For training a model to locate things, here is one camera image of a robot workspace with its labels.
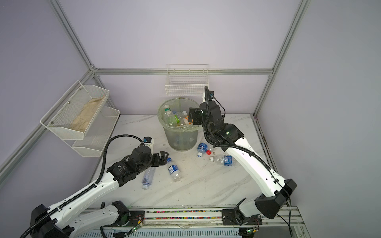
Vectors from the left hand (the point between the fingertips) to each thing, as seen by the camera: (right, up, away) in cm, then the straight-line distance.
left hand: (160, 156), depth 79 cm
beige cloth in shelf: (-40, +20, -2) cm, 45 cm away
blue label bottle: (+36, -4, +11) cm, 38 cm away
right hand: (+19, +24, -11) cm, 32 cm away
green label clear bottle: (+3, +23, +10) cm, 25 cm away
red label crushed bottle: (+28, -1, +17) cm, 32 cm away
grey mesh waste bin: (+10, +7, +10) cm, 16 cm away
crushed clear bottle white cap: (-9, -14, +7) cm, 18 cm away
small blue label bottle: (+6, -9, +6) cm, 13 cm away
